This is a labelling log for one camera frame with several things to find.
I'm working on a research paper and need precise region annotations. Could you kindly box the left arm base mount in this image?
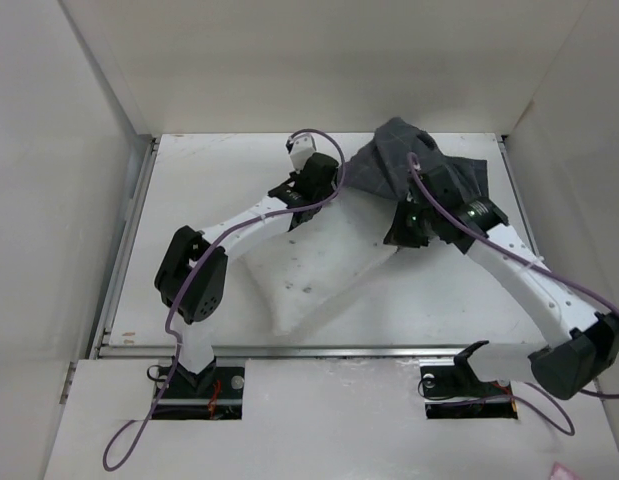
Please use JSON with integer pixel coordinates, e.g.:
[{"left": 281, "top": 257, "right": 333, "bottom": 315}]
[{"left": 151, "top": 362, "right": 245, "bottom": 421}]

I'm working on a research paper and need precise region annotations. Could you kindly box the aluminium rail at table front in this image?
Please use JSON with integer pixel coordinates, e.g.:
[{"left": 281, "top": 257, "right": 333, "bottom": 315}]
[{"left": 96, "top": 342, "right": 545, "bottom": 360}]

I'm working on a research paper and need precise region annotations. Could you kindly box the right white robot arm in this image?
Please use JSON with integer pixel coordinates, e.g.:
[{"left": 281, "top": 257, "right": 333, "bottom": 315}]
[{"left": 384, "top": 167, "right": 619, "bottom": 400}]

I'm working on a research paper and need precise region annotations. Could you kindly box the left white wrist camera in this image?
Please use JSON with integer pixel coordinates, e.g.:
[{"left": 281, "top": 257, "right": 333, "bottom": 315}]
[{"left": 286, "top": 133, "right": 316, "bottom": 172}]

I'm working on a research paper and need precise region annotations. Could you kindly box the white pillow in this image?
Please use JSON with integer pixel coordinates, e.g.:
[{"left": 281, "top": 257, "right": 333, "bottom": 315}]
[{"left": 242, "top": 188, "right": 397, "bottom": 336}]

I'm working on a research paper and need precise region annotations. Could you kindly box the pink object at corner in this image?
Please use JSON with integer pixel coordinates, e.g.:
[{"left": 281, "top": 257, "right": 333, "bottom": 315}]
[{"left": 549, "top": 462, "right": 581, "bottom": 480}]

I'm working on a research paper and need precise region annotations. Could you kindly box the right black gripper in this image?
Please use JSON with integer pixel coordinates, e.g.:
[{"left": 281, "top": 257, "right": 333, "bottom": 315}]
[{"left": 383, "top": 194, "right": 439, "bottom": 248}]

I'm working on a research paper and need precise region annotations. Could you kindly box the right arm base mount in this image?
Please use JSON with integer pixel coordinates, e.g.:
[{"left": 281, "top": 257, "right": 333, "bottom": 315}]
[{"left": 417, "top": 341, "right": 518, "bottom": 420}]

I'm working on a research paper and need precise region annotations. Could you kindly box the dark grey checked pillowcase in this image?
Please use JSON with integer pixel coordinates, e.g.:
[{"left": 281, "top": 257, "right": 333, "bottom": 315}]
[{"left": 346, "top": 115, "right": 493, "bottom": 256}]

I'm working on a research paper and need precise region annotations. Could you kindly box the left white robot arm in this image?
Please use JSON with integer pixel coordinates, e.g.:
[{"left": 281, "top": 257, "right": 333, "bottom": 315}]
[{"left": 154, "top": 153, "right": 340, "bottom": 397}]

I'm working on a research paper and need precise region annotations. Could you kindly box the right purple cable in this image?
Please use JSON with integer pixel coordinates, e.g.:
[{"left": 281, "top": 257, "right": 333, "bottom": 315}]
[{"left": 407, "top": 152, "right": 619, "bottom": 436}]

